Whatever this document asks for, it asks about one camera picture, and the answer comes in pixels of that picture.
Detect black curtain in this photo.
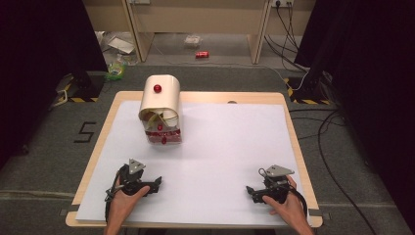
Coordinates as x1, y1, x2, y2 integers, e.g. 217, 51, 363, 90
0, 0, 110, 170
294, 0, 415, 226

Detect light wooden desk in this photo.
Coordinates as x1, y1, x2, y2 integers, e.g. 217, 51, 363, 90
81, 0, 317, 65

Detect wooden table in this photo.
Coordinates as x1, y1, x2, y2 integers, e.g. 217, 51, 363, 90
65, 91, 324, 229

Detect row of red sachets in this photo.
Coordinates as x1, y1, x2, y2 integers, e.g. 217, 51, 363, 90
145, 129, 181, 138

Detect white paper box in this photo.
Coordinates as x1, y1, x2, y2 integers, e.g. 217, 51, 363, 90
107, 35, 136, 55

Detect white sheet mat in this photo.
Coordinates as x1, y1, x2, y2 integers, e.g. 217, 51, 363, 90
75, 100, 312, 227

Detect clear plastic bag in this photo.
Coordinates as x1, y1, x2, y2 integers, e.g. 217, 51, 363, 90
183, 34, 204, 50

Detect person's right hand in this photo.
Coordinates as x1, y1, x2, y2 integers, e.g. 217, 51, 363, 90
261, 175, 307, 226

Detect black cables from socket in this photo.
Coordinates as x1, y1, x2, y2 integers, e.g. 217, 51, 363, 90
263, 2, 309, 72

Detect pile of red snack packets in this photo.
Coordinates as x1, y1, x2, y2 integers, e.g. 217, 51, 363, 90
145, 123, 183, 146

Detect person's left hand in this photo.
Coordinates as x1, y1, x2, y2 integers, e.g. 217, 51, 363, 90
109, 175, 151, 216

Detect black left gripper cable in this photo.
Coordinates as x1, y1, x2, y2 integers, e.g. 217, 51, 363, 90
103, 164, 129, 223

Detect white wall socket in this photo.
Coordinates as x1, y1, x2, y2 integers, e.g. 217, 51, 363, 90
270, 0, 295, 9

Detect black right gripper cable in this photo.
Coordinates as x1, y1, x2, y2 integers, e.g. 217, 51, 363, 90
287, 185, 309, 218

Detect grey tape piece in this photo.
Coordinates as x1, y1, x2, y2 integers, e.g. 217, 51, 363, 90
59, 204, 80, 217
307, 208, 331, 220

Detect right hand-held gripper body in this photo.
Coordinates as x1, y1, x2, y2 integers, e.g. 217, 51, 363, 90
258, 164, 296, 203

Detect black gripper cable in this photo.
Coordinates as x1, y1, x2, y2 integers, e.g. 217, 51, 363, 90
103, 164, 129, 223
287, 185, 309, 218

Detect black stand base hazard tape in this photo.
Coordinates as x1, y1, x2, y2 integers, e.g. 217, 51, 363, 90
283, 75, 333, 106
54, 70, 106, 104

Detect cream storage box red knob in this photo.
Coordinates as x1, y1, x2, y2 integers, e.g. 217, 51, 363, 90
138, 73, 183, 145

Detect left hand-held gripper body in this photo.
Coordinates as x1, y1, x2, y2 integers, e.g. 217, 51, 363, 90
117, 158, 151, 196

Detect green snack packet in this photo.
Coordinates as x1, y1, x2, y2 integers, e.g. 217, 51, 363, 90
104, 61, 127, 82

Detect black floor cables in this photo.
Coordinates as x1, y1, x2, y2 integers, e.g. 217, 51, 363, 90
288, 108, 381, 235

